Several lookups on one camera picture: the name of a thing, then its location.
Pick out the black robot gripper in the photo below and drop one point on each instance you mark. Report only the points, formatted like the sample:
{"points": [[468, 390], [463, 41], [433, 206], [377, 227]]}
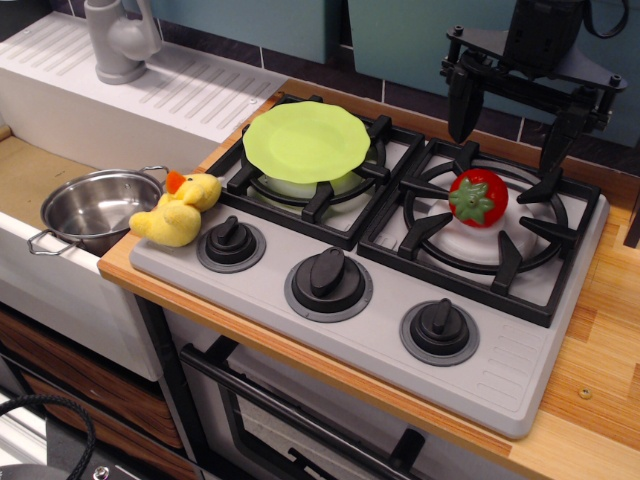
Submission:
{"points": [[534, 62]]}

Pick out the red toy strawberry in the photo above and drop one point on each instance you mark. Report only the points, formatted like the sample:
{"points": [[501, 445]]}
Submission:
{"points": [[478, 198]]}

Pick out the yellow stuffed duck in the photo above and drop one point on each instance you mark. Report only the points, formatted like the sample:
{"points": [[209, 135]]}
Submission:
{"points": [[176, 220]]}

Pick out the light green plate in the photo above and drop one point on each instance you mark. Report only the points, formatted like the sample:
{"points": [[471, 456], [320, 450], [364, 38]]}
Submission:
{"points": [[306, 142]]}

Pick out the white toy sink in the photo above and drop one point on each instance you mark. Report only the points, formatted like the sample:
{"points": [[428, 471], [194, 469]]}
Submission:
{"points": [[184, 106]]}

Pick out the stainless steel pot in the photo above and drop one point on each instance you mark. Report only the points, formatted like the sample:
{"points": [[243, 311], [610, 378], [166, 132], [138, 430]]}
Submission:
{"points": [[92, 212]]}

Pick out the grey toy stove top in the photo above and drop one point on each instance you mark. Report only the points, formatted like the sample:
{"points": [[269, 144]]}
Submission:
{"points": [[500, 386]]}

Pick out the black left burner grate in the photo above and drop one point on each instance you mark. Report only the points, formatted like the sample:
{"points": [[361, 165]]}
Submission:
{"points": [[335, 212]]}

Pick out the black right stove knob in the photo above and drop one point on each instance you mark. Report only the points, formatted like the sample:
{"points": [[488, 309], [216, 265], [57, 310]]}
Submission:
{"points": [[439, 333]]}

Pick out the black stove knob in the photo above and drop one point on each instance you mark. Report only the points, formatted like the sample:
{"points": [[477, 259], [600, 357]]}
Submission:
{"points": [[231, 246], [439, 333], [328, 287]]}

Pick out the black middle stove knob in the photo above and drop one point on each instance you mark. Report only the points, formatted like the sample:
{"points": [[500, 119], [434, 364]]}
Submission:
{"points": [[328, 287]]}

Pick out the black left stove knob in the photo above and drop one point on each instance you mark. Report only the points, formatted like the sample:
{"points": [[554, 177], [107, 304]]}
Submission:
{"points": [[231, 246]]}

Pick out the grey toy faucet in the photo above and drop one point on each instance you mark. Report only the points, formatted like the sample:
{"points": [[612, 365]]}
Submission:
{"points": [[121, 45]]}

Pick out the toy oven door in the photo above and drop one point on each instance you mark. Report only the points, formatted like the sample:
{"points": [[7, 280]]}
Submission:
{"points": [[378, 431]]}

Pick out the wooden drawer front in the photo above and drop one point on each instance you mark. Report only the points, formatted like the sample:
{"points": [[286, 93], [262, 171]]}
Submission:
{"points": [[130, 415]]}

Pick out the teal wall cabinet right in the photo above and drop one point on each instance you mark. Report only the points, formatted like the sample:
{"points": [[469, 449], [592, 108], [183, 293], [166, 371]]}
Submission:
{"points": [[404, 42]]}

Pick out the teal wall cabinet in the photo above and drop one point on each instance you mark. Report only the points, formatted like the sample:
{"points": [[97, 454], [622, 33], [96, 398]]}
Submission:
{"points": [[305, 29], [404, 42]]}

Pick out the teal wall cabinet left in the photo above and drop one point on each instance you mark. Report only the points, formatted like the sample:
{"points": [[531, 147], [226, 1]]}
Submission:
{"points": [[305, 29]]}

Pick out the black oven door handle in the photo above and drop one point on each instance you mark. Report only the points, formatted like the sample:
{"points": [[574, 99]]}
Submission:
{"points": [[240, 394]]}

